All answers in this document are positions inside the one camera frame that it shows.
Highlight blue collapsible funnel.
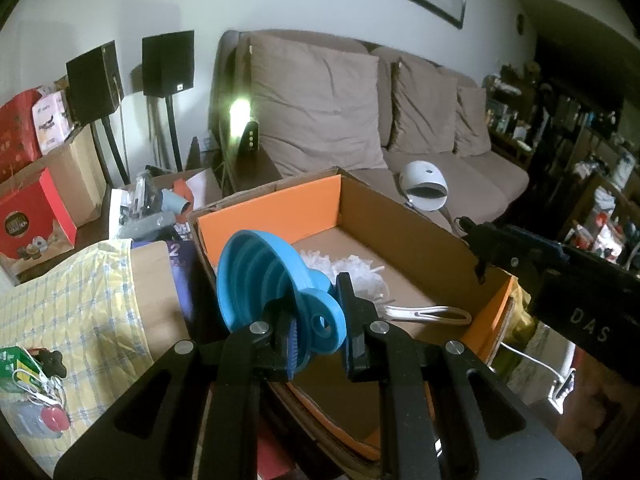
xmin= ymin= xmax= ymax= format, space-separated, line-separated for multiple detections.
xmin=216 ymin=230 xmax=347 ymax=378

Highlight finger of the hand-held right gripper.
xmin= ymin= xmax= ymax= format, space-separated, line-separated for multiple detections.
xmin=452 ymin=216 xmax=571 ymax=283

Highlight brown cardboard box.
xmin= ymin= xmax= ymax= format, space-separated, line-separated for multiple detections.
xmin=0 ymin=125 xmax=106 ymax=228

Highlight black lamp with bright light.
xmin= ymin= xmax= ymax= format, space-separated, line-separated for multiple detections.
xmin=227 ymin=95 xmax=261 ymax=156

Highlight white dome device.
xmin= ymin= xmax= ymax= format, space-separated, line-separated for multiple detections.
xmin=398 ymin=160 xmax=448 ymax=212

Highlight pink tissue pack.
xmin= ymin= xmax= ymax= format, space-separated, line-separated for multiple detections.
xmin=32 ymin=91 xmax=71 ymax=156

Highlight small brown cushion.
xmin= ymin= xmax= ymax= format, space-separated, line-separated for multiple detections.
xmin=452 ymin=85 xmax=493 ymax=157

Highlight brown sofa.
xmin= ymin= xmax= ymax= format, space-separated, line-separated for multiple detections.
xmin=210 ymin=30 xmax=531 ymax=226

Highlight black speaker stand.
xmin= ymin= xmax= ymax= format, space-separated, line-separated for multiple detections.
xmin=92 ymin=117 xmax=128 ymax=186
xmin=165 ymin=95 xmax=183 ymax=171

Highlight white cable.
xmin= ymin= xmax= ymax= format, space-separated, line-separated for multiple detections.
xmin=500 ymin=342 xmax=576 ymax=401

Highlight cardboard box with orange flaps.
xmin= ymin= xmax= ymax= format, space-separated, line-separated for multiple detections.
xmin=187 ymin=166 xmax=516 ymax=476

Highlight yellow plaid tablecloth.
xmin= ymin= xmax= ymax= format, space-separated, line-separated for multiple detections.
xmin=0 ymin=240 xmax=156 ymax=476

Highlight white fluffy duster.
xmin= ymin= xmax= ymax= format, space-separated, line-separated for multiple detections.
xmin=295 ymin=247 xmax=473 ymax=326

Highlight cluttered dark shelf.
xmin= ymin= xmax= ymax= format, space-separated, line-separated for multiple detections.
xmin=482 ymin=60 xmax=640 ymax=271

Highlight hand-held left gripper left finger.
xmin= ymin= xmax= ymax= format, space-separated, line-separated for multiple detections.
xmin=52 ymin=305 xmax=301 ymax=480

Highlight red chocolate gift box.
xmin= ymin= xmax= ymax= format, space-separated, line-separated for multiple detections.
xmin=0 ymin=167 xmax=78 ymax=273

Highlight open box of clutter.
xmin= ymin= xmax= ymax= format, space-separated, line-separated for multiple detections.
xmin=110 ymin=167 xmax=223 ymax=241

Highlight medium brown cushion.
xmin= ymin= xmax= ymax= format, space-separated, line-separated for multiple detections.
xmin=387 ymin=55 xmax=463 ymax=156

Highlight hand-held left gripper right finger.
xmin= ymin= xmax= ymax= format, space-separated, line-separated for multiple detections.
xmin=336 ymin=272 xmax=583 ymax=480

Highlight black speaker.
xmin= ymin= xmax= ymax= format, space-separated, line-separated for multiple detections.
xmin=141 ymin=30 xmax=195 ymax=98
xmin=66 ymin=42 xmax=124 ymax=123

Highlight white earphones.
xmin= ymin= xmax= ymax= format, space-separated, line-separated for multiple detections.
xmin=10 ymin=367 xmax=68 ymax=411

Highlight black star knob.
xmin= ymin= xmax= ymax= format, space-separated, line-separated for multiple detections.
xmin=40 ymin=350 xmax=67 ymax=377

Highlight large brown cushion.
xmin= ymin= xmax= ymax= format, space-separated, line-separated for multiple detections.
xmin=248 ymin=35 xmax=388 ymax=178

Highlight purple printed book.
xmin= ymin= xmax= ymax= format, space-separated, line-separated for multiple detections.
xmin=167 ymin=240 xmax=198 ymax=321

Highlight clear bottle with red cap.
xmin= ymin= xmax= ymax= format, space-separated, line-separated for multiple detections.
xmin=12 ymin=400 xmax=71 ymax=441

